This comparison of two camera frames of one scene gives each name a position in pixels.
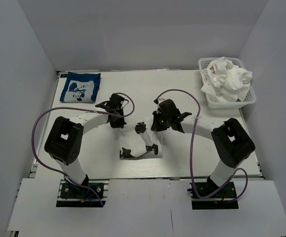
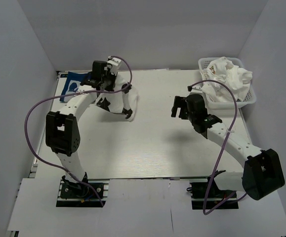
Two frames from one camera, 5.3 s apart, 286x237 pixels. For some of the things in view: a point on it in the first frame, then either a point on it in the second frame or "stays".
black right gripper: x=156 y=126 to x=179 y=102
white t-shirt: x=130 y=139 to x=119 y=101
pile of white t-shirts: x=225 y=82 stays
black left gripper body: x=117 y=110 to x=109 y=79
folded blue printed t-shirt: x=81 y=87 stays
